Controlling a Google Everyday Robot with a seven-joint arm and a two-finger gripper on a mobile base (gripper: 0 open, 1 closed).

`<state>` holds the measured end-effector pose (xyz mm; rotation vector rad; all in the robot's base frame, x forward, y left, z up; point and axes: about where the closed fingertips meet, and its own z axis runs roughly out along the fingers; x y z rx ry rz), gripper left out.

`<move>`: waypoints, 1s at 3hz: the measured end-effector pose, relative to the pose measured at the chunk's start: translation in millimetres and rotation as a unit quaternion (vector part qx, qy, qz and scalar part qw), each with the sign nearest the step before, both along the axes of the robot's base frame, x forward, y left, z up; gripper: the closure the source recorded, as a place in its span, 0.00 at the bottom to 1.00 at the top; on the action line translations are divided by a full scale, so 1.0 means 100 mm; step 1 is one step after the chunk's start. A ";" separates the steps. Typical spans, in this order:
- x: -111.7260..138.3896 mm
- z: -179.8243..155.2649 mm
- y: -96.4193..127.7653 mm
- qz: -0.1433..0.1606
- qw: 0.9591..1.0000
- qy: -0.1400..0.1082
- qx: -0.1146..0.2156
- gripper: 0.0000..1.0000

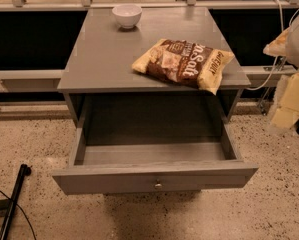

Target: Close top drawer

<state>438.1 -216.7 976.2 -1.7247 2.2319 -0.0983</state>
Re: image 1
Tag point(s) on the yellow foam-padded gripper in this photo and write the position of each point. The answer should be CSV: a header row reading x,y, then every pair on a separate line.
x,y
278,47

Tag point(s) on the grey top drawer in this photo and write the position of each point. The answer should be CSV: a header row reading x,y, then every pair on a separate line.
x,y
126,143

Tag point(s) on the yellow foam padded robot base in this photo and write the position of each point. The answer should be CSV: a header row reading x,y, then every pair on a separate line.
x,y
284,112

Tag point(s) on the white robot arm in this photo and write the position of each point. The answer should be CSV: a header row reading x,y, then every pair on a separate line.
x,y
293,43

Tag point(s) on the round metal drawer knob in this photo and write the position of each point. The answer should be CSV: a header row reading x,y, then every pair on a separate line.
x,y
158,186

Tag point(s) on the brown yellow chip bag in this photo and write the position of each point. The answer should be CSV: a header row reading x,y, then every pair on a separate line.
x,y
185,63

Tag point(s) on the white ceramic bowl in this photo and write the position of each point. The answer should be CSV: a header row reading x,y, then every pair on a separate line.
x,y
127,15

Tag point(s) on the grey wooden nightstand cabinet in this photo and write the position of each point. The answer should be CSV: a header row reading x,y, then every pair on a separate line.
x,y
101,63

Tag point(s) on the black metal stand leg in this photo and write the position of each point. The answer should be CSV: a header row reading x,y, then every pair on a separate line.
x,y
8,204

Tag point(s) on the metal railing frame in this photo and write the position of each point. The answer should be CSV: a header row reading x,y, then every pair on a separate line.
x,y
37,37

